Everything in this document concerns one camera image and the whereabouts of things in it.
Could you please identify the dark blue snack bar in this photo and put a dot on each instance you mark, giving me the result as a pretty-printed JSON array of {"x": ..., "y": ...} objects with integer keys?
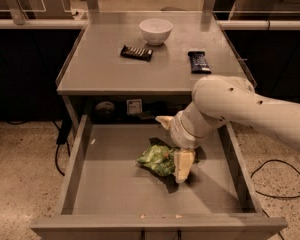
[{"x": 198, "y": 62}]

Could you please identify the grey cabinet table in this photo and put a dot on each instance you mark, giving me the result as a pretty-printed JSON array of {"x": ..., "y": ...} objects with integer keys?
[{"x": 96, "y": 68}]

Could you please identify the black striped snack bar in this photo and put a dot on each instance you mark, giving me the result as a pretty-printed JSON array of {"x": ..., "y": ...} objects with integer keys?
[{"x": 143, "y": 54}]

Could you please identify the white ceramic bowl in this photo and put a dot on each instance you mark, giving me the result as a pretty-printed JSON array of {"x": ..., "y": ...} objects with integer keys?
[{"x": 155, "y": 31}]

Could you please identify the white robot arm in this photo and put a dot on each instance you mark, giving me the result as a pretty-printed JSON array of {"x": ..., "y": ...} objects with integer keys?
[{"x": 218, "y": 100}]

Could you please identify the white horizontal rail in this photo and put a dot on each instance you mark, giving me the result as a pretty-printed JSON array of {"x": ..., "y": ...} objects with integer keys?
[{"x": 225, "y": 25}]

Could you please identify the white label tag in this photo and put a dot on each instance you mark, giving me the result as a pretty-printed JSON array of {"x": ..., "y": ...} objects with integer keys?
[{"x": 134, "y": 106}]

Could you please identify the grey open top drawer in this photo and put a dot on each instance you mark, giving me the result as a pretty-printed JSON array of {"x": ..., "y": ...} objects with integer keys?
[{"x": 106, "y": 195}]

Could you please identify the green jalapeno chip bag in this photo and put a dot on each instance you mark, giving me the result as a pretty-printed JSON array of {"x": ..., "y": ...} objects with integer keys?
[{"x": 159, "y": 158}]

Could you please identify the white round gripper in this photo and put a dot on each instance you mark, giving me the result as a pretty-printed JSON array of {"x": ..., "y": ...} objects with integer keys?
[{"x": 179, "y": 133}]

